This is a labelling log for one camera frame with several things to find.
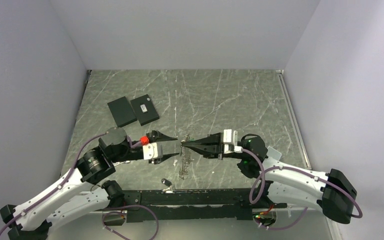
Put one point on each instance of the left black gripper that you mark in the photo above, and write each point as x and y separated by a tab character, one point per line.
157	135

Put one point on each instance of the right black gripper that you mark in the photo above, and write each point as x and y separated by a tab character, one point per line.
212	147

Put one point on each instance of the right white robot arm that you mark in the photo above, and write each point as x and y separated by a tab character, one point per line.
276	182

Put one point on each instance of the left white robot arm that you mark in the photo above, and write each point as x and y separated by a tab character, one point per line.
84	187

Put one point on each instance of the black box with label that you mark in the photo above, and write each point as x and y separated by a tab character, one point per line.
144	109

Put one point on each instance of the black box lid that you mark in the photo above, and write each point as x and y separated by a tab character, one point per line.
122	112

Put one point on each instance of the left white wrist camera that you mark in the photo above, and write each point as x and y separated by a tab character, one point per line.
152	151

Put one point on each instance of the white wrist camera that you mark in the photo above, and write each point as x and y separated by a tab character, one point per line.
152	151
230	142

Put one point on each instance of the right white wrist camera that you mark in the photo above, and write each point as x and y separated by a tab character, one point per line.
230	142

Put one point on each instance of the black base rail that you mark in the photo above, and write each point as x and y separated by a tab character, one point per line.
190	204

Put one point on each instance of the aluminium frame rail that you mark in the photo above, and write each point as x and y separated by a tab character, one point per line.
294	122

